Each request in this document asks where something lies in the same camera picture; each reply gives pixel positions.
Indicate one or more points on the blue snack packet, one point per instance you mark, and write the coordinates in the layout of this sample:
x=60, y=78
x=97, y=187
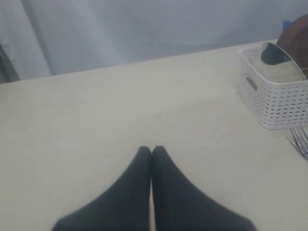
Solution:
x=285, y=24

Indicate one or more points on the white perforated plastic basket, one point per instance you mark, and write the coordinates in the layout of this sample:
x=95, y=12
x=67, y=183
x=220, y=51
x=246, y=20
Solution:
x=274, y=105

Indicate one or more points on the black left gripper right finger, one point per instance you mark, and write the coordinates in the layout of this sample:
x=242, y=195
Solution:
x=181, y=206

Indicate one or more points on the silver fork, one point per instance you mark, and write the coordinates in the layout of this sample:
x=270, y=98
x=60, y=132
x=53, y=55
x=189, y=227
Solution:
x=299, y=140

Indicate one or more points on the brown round plate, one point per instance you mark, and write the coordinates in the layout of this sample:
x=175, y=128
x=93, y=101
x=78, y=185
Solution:
x=294, y=41

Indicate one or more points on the white backdrop curtain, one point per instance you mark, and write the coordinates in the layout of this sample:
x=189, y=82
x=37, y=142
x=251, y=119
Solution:
x=51, y=37

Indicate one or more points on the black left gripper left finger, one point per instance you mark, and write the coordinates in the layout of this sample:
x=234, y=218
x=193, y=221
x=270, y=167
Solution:
x=124, y=206

